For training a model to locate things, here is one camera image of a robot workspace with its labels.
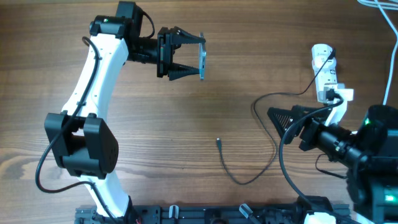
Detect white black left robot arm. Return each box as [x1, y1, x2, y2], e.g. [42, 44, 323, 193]
[44, 1, 206, 223]

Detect white power strip cord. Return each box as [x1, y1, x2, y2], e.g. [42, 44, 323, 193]
[373, 0, 398, 106]

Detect blue screen smartphone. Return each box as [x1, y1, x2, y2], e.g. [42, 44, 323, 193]
[198, 43, 206, 81]

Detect white cables at corner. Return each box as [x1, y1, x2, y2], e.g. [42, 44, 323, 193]
[356, 0, 398, 11]

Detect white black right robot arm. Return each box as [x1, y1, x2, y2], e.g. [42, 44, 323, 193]
[267, 105, 397, 223]

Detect white power strip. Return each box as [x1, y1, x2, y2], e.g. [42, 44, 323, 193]
[312, 44, 337, 103]

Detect white usb charger adapter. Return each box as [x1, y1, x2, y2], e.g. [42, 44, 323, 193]
[312, 55, 336, 73]

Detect black usb charging cable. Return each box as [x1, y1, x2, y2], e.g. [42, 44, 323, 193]
[216, 48, 337, 186]

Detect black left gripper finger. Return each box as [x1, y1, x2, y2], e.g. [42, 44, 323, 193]
[170, 27, 206, 45]
[168, 63, 200, 81]

